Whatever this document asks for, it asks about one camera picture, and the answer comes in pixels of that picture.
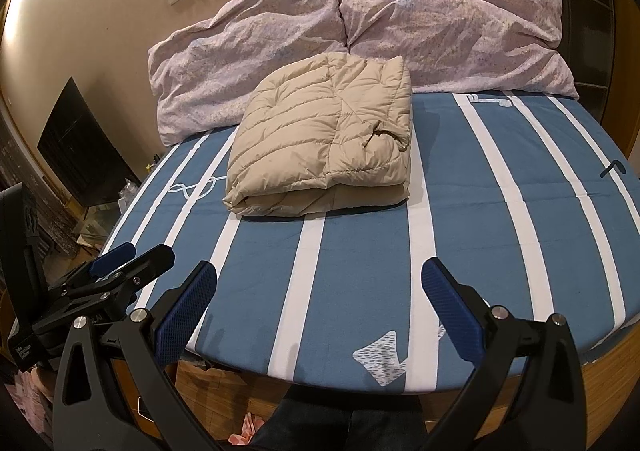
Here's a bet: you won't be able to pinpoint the pink floral slipper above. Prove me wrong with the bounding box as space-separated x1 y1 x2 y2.
227 412 267 448

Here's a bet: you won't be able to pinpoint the black television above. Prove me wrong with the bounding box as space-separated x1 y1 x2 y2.
36 76 143 208

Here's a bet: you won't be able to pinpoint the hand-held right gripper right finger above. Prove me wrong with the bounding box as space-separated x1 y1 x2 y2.
421 257 588 451

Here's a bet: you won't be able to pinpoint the pink floral duvet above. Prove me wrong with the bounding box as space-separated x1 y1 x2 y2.
147 0 581 148

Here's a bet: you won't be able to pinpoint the person's dark trouser legs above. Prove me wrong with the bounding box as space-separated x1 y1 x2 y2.
247 398 417 451

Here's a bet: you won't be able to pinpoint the beige down jacket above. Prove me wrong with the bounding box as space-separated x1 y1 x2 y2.
222 54 414 218

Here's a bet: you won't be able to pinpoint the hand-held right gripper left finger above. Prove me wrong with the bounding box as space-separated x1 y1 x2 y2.
52 258 219 451

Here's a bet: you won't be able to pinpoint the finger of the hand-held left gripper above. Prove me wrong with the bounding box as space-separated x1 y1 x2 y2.
47 242 138 293
64 244 176 308

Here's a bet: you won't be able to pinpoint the pile of small toiletries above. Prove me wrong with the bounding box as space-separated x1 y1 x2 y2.
117 154 161 204

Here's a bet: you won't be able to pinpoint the bed with blue striped sheet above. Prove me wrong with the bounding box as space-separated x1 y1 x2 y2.
100 90 640 437

